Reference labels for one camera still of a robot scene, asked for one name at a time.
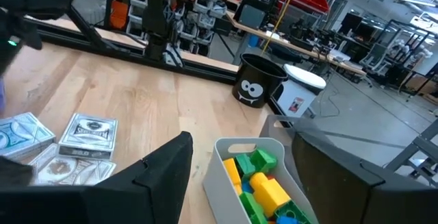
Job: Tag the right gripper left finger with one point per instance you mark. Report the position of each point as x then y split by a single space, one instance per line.
154 183

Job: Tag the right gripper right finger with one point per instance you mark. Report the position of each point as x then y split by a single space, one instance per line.
342 189

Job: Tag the dark green toy brick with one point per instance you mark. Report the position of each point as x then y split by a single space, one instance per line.
292 213

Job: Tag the blue toy brick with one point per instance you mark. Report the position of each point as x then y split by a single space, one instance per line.
246 187
285 220

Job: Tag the yellow toy brick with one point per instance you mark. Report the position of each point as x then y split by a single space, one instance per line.
232 171
270 195

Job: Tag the card deck standard size print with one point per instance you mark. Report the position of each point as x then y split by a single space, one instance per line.
89 133

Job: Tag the white playing card deck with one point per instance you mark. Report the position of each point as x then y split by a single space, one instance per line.
68 171

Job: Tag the card deck made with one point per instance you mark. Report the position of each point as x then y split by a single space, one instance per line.
24 135

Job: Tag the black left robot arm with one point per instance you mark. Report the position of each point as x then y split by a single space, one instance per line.
155 18

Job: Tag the light grey plastic bin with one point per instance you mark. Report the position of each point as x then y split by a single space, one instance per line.
219 189

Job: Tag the grey metal stand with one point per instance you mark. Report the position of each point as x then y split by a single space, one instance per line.
417 148

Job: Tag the white pedal trash can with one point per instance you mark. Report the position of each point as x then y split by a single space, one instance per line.
301 87

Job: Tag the black bucket with cartoon face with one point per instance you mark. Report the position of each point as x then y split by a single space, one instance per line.
256 83

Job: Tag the long wooden workbench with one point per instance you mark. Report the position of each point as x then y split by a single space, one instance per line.
297 47

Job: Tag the blue barrel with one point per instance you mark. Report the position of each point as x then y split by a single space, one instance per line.
253 40

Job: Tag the storage shelf with bins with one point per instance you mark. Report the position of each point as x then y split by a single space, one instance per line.
191 8

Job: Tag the black aluminium table frame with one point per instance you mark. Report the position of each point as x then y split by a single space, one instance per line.
137 54

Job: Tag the black robot station frame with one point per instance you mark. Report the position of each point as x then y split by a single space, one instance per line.
410 46

